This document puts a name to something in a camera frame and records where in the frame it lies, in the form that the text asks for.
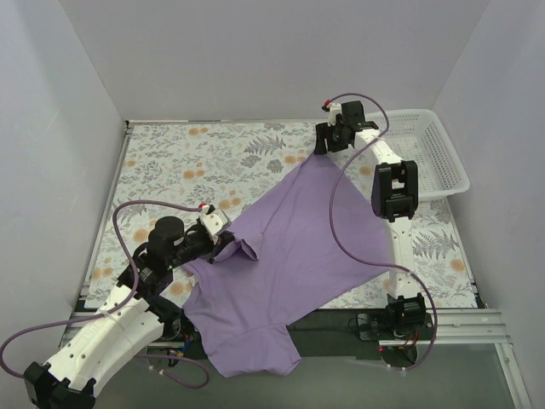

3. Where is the purple t shirt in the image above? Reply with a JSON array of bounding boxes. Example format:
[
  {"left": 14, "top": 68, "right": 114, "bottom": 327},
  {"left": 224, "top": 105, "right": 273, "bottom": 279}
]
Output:
[{"left": 183, "top": 155, "right": 390, "bottom": 377}]

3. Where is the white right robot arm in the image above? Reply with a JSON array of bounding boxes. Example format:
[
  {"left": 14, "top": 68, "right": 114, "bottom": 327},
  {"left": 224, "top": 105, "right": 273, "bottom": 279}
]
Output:
[{"left": 314, "top": 100, "right": 433, "bottom": 348}]

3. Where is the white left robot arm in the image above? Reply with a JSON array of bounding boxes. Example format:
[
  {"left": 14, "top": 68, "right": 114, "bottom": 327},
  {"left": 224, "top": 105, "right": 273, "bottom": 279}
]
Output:
[{"left": 23, "top": 210, "right": 232, "bottom": 408}]

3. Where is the white plastic basket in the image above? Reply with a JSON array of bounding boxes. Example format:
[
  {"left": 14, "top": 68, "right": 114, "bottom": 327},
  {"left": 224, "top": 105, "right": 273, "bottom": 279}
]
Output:
[{"left": 383, "top": 109, "right": 470, "bottom": 201}]

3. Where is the floral table mat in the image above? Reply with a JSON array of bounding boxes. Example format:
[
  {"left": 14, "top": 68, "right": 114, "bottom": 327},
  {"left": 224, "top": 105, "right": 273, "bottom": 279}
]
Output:
[{"left": 82, "top": 122, "right": 478, "bottom": 309}]

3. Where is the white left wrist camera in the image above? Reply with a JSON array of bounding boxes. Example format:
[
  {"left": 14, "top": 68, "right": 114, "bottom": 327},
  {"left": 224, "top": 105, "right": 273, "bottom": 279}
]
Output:
[{"left": 198, "top": 204, "right": 231, "bottom": 240}]

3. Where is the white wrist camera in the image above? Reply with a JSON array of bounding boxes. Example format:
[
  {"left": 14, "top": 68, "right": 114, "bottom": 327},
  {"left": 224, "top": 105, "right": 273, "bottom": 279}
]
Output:
[
  {"left": 322, "top": 100, "right": 341, "bottom": 126},
  {"left": 198, "top": 204, "right": 231, "bottom": 240}
]

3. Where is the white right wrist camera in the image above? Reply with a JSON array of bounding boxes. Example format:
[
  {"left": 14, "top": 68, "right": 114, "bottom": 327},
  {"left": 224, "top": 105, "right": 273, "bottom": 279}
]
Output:
[{"left": 322, "top": 100, "right": 341, "bottom": 126}]

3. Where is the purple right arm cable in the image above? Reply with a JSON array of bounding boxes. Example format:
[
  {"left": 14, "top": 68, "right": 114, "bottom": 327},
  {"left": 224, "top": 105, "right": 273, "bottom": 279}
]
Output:
[{"left": 328, "top": 91, "right": 437, "bottom": 375}]

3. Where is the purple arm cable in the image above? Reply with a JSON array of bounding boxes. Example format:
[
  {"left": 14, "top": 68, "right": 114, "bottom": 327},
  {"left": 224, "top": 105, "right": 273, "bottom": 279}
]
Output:
[
  {"left": 0, "top": 199, "right": 211, "bottom": 389},
  {"left": 328, "top": 91, "right": 437, "bottom": 375}
]

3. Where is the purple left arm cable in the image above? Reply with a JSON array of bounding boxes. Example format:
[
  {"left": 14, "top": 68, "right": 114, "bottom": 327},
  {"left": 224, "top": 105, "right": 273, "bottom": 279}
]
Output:
[{"left": 0, "top": 199, "right": 211, "bottom": 389}]

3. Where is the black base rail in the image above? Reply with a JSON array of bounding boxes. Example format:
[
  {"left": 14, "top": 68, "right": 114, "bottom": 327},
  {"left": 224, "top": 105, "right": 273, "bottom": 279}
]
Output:
[{"left": 134, "top": 308, "right": 437, "bottom": 361}]

